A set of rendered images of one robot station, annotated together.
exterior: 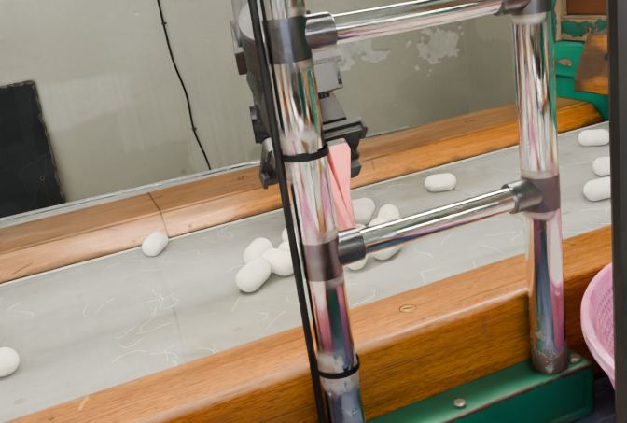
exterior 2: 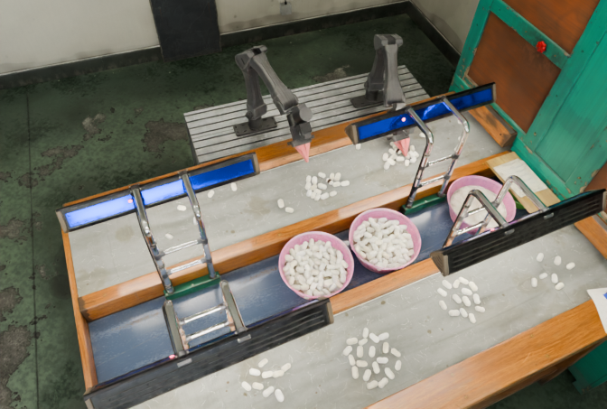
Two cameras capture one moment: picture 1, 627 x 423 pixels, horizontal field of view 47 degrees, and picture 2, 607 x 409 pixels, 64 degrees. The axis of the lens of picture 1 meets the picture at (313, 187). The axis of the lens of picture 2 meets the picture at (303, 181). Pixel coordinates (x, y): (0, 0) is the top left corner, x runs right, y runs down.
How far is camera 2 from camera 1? 1.60 m
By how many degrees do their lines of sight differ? 34
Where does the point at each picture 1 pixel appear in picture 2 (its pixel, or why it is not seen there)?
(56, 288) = (340, 157)
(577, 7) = (470, 75)
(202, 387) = (390, 198)
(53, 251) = (334, 144)
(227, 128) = not seen: outside the picture
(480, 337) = (430, 190)
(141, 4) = not seen: outside the picture
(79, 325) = (353, 172)
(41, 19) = not seen: outside the picture
